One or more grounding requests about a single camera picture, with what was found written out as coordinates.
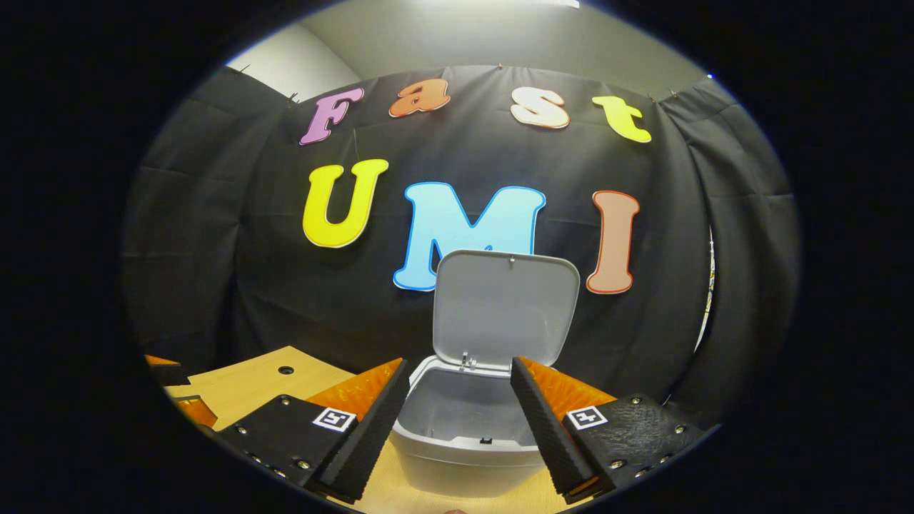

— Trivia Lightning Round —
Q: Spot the black backdrop cloth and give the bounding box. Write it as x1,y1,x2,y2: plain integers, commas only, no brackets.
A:
120,64,802,429

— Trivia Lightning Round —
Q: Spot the wooden desktop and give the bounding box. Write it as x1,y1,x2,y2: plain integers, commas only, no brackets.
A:
164,346,593,514

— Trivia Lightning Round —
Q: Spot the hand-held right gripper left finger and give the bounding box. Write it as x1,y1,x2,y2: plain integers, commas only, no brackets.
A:
218,358,411,504

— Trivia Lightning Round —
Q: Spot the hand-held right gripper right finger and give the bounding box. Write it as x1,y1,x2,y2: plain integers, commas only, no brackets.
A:
511,355,709,504

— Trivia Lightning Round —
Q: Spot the white desktop garbage bin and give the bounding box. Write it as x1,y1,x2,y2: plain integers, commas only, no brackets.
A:
389,249,581,499

